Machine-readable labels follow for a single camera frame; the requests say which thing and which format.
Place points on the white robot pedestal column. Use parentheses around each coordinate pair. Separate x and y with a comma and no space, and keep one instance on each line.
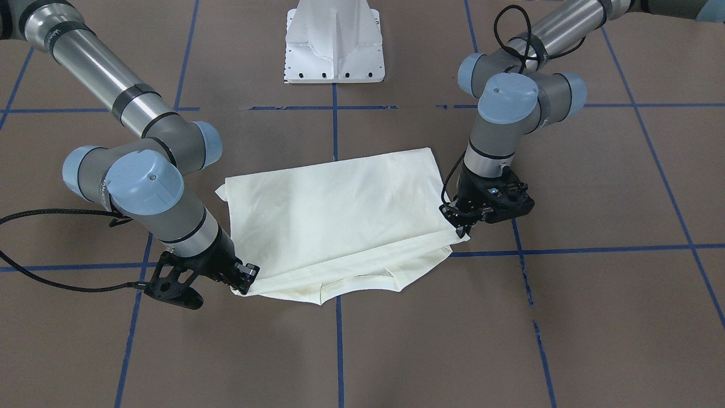
(333,42)

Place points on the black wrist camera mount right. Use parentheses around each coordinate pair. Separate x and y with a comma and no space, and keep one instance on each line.
(171,282)

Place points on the white long-sleeve printed shirt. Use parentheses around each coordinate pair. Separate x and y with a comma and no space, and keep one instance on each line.
(324,230)

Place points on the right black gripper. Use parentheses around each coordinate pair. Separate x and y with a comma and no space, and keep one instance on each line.
(217,263)

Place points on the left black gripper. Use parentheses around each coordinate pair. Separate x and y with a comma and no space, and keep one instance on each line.
(468,189)

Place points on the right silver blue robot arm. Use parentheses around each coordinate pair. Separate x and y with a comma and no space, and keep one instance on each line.
(139,181)

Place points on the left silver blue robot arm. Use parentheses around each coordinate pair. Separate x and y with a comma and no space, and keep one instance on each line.
(515,99)

